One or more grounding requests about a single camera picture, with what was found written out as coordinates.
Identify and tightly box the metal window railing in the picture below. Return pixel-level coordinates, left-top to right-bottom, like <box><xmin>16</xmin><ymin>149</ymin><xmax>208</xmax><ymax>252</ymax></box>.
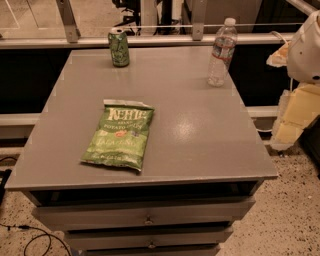
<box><xmin>0</xmin><ymin>0</ymin><xmax>320</xmax><ymax>50</ymax></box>

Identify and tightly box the grey drawer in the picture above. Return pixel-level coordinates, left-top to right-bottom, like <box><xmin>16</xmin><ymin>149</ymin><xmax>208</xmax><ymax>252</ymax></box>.
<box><xmin>65</xmin><ymin>226</ymin><xmax>233</xmax><ymax>250</ymax></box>
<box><xmin>32</xmin><ymin>196</ymin><xmax>255</xmax><ymax>231</ymax></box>

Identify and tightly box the grey drawer cabinet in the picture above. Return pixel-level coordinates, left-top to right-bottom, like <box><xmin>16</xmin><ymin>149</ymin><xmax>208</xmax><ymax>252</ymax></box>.
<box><xmin>6</xmin><ymin>47</ymin><xmax>277</xmax><ymax>256</ymax></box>

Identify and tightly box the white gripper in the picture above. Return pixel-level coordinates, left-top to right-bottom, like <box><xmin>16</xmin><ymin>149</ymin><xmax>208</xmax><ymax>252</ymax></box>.
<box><xmin>266</xmin><ymin>10</ymin><xmax>320</xmax><ymax>144</ymax></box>

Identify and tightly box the top grey drawer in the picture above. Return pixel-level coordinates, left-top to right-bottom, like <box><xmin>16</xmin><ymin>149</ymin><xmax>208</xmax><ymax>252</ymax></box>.
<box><xmin>32</xmin><ymin>196</ymin><xmax>255</xmax><ymax>231</ymax></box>

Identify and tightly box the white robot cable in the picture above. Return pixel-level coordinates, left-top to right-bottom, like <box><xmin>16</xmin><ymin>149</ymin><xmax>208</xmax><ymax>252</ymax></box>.
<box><xmin>270</xmin><ymin>30</ymin><xmax>288</xmax><ymax>45</ymax></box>

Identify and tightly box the black floor cable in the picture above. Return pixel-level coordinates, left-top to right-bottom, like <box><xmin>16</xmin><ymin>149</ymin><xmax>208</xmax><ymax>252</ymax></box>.
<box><xmin>0</xmin><ymin>223</ymin><xmax>73</xmax><ymax>256</ymax></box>

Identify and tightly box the clear plastic water bottle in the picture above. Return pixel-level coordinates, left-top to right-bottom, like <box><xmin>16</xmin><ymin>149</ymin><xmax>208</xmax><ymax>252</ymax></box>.
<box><xmin>207</xmin><ymin>18</ymin><xmax>238</xmax><ymax>87</ymax></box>

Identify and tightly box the green soda can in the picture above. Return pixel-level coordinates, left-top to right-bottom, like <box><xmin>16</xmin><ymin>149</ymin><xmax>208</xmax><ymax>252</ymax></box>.
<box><xmin>108</xmin><ymin>27</ymin><xmax>130</xmax><ymax>67</ymax></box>

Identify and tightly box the green Kettle chips bag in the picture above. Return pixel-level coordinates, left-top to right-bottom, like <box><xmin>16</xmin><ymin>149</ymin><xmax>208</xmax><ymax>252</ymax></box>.
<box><xmin>81</xmin><ymin>99</ymin><xmax>155</xmax><ymax>171</ymax></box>

